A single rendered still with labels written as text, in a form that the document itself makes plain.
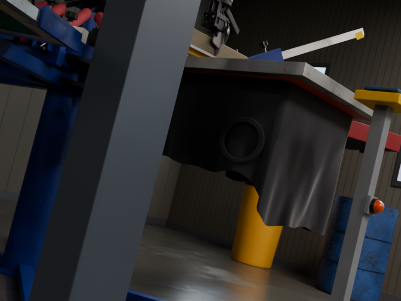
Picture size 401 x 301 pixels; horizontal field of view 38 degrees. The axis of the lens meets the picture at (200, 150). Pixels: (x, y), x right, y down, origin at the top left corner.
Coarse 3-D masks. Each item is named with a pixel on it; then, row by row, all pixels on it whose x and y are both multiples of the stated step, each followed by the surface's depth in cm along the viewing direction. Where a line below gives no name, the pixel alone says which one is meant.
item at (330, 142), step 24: (288, 96) 172; (312, 96) 182; (288, 120) 175; (312, 120) 185; (336, 120) 196; (288, 144) 177; (312, 144) 187; (336, 144) 199; (288, 168) 179; (312, 168) 189; (336, 168) 201; (264, 192) 172; (288, 192) 182; (312, 192) 195; (264, 216) 174; (288, 216) 183; (312, 216) 198
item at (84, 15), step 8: (72, 0) 270; (80, 0) 272; (88, 0) 271; (56, 8) 257; (64, 8) 262; (88, 8) 261; (80, 16) 253; (88, 16) 259; (96, 16) 261; (72, 24) 246; (80, 24) 253; (24, 40) 297
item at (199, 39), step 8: (200, 32) 214; (192, 40) 211; (200, 40) 215; (208, 40) 218; (200, 48) 215; (208, 48) 218; (216, 48) 222; (224, 48) 225; (224, 56) 226; (232, 56) 229; (240, 56) 233
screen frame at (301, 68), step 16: (192, 64) 188; (208, 64) 184; (224, 64) 180; (240, 64) 176; (256, 64) 172; (272, 64) 168; (288, 64) 164; (304, 64) 161; (304, 80) 166; (320, 80) 168; (336, 96) 177; (352, 96) 183; (368, 112) 193
